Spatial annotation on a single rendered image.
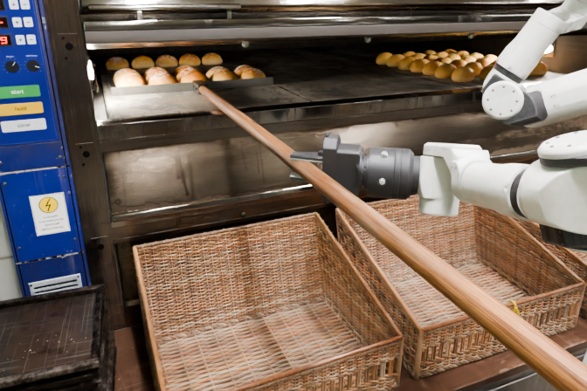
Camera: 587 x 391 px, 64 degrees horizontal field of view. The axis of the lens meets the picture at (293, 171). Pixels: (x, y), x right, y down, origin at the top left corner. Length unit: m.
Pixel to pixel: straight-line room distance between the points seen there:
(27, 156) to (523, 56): 1.11
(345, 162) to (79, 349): 0.66
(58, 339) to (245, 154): 0.65
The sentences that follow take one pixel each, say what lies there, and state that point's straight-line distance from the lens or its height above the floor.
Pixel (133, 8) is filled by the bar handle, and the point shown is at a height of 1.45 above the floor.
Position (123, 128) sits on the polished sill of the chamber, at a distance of 1.27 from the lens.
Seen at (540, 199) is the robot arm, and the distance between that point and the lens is 0.63.
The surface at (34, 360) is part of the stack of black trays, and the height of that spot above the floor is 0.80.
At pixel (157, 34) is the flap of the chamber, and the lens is 1.09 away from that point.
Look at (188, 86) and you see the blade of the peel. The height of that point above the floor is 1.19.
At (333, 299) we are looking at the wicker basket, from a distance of 1.49.
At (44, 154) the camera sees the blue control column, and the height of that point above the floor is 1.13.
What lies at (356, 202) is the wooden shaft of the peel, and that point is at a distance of 0.67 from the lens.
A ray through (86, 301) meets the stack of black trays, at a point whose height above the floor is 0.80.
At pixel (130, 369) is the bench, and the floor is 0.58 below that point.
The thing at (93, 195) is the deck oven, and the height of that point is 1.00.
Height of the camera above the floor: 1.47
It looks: 20 degrees down
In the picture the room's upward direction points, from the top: straight up
